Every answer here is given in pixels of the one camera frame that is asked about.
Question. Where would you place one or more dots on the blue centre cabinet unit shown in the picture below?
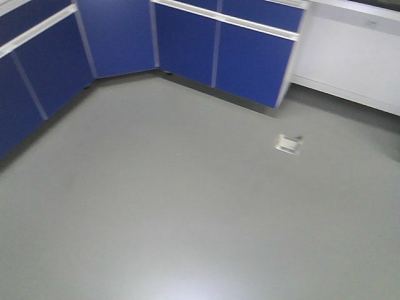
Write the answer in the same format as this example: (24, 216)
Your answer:
(244, 48)

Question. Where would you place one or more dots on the blue corner cabinet row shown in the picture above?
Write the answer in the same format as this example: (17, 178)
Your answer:
(52, 50)

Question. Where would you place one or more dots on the white lab bench panel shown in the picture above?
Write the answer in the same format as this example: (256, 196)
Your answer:
(350, 50)

